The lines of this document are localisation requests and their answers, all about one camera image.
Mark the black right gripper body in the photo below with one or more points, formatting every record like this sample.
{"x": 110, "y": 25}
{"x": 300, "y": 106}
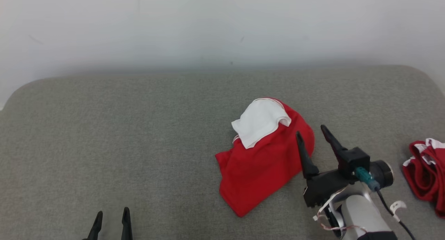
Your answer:
{"x": 323, "y": 188}

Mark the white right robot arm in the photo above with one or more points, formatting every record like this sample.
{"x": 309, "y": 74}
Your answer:
{"x": 361, "y": 212}

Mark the red jersey with number 23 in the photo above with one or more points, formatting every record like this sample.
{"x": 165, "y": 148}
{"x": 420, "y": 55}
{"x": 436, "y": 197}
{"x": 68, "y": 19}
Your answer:
{"x": 257, "y": 177}

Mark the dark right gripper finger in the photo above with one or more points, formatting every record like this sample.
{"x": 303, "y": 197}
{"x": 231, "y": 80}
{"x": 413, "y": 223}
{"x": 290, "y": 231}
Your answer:
{"x": 333, "y": 142}
{"x": 306, "y": 160}

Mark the red shorts with white stripe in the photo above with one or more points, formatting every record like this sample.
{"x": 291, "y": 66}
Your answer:
{"x": 424, "y": 177}

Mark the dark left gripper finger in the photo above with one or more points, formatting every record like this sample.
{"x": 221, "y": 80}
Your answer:
{"x": 126, "y": 226}
{"x": 95, "y": 229}

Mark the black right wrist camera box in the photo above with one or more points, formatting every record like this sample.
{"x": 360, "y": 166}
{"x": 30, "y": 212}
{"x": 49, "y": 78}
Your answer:
{"x": 354, "y": 158}

